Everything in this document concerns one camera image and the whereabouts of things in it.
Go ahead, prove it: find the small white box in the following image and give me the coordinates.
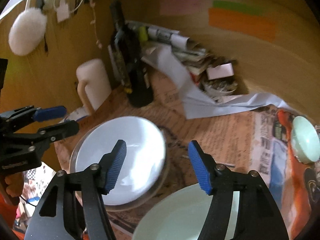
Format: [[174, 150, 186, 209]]
[[207, 64, 234, 79]]

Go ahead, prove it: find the orange printed newspaper sheet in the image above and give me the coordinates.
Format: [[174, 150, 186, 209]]
[[252, 106, 320, 240]]

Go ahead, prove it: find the beaded string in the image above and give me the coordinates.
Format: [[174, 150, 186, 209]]
[[90, 0, 103, 49]]

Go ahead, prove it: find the white paper sheet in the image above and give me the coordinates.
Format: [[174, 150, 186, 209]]
[[141, 47, 292, 119]]

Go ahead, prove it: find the small mint green bowl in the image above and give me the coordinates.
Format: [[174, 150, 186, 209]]
[[290, 115, 320, 164]]

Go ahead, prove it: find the large mint green bowl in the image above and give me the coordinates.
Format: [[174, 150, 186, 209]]
[[131, 182, 242, 240]]

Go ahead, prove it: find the small dish with trinkets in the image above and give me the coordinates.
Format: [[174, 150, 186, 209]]
[[201, 77, 238, 97]]

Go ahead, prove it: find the white plastic jug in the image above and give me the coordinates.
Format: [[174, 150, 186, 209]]
[[76, 58, 112, 114]]

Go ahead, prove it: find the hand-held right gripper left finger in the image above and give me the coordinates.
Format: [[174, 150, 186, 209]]
[[24, 139, 127, 240]]

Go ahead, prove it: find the blue white card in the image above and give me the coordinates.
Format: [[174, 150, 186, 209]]
[[64, 106, 90, 124]]

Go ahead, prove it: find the person's left hand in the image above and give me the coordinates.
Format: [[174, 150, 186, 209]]
[[4, 172, 25, 198]]

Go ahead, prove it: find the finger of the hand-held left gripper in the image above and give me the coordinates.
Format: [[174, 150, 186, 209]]
[[0, 105, 67, 133], [10, 120, 80, 155]]

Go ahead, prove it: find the pink sticky note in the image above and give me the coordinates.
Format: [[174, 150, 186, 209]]
[[159, 0, 213, 15]]

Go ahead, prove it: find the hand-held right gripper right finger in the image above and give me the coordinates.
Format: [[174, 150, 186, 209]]
[[187, 140, 290, 240]]

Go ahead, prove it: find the white fluffy pompom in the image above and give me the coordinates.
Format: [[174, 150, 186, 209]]
[[9, 7, 47, 56]]

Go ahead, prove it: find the dark wine bottle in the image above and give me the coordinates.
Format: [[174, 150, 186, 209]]
[[110, 0, 153, 108]]

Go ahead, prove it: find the person's orange clothing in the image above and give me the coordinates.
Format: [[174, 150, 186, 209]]
[[0, 195, 18, 240]]

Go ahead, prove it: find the pile of printed papers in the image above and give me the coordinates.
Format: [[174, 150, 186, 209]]
[[126, 20, 238, 85]]

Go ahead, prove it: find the clear glass plate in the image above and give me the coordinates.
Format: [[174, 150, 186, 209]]
[[69, 115, 172, 213]]

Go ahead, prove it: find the newspaper print table mat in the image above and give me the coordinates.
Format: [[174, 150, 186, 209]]
[[54, 70, 258, 240]]

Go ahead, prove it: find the white plate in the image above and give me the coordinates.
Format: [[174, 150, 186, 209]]
[[75, 116, 167, 205]]

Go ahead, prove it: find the white paper tag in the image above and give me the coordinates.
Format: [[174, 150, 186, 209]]
[[56, 0, 70, 22]]

